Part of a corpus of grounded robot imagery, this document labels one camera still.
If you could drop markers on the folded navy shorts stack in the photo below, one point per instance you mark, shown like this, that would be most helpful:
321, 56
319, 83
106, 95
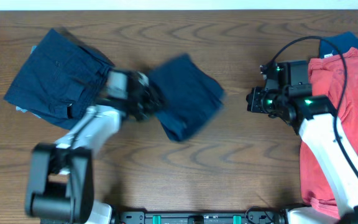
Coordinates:
59, 80

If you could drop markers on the navy blue shorts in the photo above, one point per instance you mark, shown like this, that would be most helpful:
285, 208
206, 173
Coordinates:
191, 97

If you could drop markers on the red orange t-shirt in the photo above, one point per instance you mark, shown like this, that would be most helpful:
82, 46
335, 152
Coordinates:
337, 80

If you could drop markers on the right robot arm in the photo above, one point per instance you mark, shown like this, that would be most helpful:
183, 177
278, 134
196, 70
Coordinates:
287, 94

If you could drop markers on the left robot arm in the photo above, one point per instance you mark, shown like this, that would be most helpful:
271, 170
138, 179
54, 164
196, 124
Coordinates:
60, 187

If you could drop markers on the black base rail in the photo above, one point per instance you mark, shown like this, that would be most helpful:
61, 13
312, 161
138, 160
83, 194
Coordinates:
253, 215

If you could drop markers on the dark blue garment underneath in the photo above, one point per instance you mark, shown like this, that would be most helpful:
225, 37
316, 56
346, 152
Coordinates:
343, 42

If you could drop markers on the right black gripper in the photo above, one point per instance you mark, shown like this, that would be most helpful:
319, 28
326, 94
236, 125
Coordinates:
255, 98

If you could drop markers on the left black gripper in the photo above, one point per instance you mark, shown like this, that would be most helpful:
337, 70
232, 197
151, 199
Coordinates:
148, 94

